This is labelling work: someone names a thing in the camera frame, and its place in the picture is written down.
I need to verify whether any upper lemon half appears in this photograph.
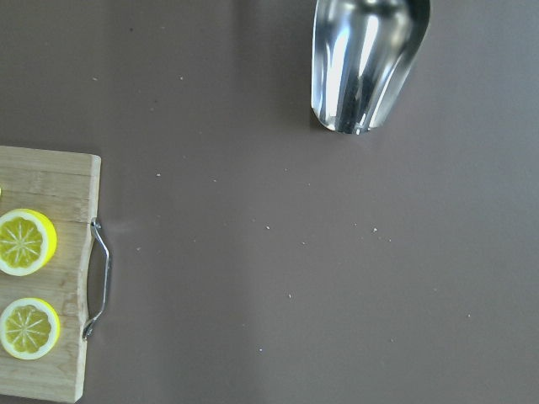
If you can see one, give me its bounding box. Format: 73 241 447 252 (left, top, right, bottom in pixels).
1 208 57 277

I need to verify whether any steel scoop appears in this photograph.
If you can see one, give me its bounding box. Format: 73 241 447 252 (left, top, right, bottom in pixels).
311 0 431 135

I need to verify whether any lower lemon half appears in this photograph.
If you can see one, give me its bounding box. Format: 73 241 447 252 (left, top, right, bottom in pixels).
1 297 61 360

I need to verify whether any bamboo cutting board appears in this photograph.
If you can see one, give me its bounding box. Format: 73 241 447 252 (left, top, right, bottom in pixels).
1 146 101 403

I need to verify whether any lemon half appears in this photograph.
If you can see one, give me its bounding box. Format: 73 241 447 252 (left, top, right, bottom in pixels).
1 208 57 277
1 297 61 360

